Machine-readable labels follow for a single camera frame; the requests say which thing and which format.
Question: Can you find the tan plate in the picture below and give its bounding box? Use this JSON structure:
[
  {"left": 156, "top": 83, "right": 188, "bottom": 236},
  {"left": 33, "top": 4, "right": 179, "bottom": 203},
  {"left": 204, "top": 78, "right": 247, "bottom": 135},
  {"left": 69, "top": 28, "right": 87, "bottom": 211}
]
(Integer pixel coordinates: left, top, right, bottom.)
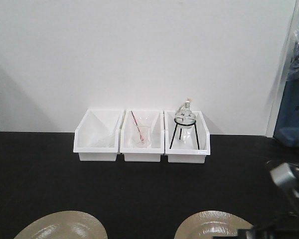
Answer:
[
  {"left": 15, "top": 211, "right": 108, "bottom": 239},
  {"left": 174, "top": 210, "right": 253, "bottom": 239}
]

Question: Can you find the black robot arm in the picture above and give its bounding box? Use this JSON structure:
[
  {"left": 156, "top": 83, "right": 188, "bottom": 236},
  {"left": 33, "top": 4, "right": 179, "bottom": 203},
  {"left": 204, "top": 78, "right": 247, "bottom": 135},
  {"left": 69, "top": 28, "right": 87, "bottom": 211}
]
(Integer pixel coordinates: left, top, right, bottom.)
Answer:
[{"left": 234, "top": 163, "right": 299, "bottom": 239}]

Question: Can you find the clear glass beaker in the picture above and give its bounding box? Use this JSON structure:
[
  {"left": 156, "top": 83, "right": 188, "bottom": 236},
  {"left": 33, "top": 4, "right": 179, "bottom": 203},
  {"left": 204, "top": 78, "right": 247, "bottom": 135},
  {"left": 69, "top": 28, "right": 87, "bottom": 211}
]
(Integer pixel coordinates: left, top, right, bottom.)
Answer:
[{"left": 134, "top": 126, "right": 151, "bottom": 148}]

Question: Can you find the white bin, middle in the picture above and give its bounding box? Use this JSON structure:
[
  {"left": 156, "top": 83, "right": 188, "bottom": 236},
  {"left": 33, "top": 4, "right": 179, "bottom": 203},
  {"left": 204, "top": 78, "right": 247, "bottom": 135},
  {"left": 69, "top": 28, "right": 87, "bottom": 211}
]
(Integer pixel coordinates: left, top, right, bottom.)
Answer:
[{"left": 120, "top": 109, "right": 165, "bottom": 162}]

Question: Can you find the white bin, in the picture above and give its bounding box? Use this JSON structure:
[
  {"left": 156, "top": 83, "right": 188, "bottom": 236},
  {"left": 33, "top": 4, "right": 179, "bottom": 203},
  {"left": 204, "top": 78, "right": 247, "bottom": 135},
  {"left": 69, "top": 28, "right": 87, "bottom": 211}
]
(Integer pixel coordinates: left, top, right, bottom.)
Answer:
[
  {"left": 164, "top": 111, "right": 211, "bottom": 164},
  {"left": 73, "top": 109, "right": 125, "bottom": 162},
  {"left": 120, "top": 109, "right": 165, "bottom": 162}
]

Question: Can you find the red glass stirring rod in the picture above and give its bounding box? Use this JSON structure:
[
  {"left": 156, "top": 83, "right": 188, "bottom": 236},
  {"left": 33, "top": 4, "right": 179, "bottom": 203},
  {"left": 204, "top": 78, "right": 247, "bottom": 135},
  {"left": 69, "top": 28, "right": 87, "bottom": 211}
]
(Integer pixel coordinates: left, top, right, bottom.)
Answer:
[{"left": 131, "top": 111, "right": 144, "bottom": 143}]

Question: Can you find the round glass flask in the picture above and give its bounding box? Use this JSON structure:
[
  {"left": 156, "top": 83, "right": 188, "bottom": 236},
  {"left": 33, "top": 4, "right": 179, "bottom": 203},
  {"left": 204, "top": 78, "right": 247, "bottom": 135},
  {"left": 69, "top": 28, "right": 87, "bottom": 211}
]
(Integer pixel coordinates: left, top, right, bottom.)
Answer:
[{"left": 174, "top": 100, "right": 196, "bottom": 129}]

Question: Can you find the white bin, right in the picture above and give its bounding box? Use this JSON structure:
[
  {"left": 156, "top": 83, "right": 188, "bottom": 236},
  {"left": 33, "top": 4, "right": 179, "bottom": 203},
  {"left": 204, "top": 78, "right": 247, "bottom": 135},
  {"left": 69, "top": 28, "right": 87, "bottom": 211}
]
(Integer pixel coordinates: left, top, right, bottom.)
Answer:
[{"left": 164, "top": 111, "right": 211, "bottom": 164}]

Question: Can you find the white bin, left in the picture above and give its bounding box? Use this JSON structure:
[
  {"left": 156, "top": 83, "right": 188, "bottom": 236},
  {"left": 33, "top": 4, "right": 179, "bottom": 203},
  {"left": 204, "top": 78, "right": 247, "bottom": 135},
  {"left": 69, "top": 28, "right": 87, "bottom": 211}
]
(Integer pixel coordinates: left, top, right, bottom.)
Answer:
[{"left": 73, "top": 109, "right": 125, "bottom": 162}]

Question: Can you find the blue pegboard drying rack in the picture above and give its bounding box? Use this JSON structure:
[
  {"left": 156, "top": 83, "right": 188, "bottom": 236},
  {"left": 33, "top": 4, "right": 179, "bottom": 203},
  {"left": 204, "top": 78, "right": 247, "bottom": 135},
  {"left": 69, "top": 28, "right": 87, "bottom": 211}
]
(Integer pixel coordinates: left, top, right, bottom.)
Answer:
[{"left": 274, "top": 80, "right": 299, "bottom": 147}]

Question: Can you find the black wire tripod stand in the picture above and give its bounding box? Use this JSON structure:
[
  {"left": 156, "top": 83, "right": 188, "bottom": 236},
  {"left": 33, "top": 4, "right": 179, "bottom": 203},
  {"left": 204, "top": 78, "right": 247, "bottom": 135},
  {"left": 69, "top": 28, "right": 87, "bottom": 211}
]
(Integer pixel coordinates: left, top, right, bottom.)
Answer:
[{"left": 169, "top": 119, "right": 200, "bottom": 150}]

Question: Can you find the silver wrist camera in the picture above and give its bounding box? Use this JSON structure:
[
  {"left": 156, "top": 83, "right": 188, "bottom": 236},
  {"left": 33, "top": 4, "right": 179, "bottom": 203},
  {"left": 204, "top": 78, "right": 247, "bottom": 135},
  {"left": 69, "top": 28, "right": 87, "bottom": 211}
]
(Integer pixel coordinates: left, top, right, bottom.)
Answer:
[{"left": 270, "top": 163, "right": 299, "bottom": 199}]

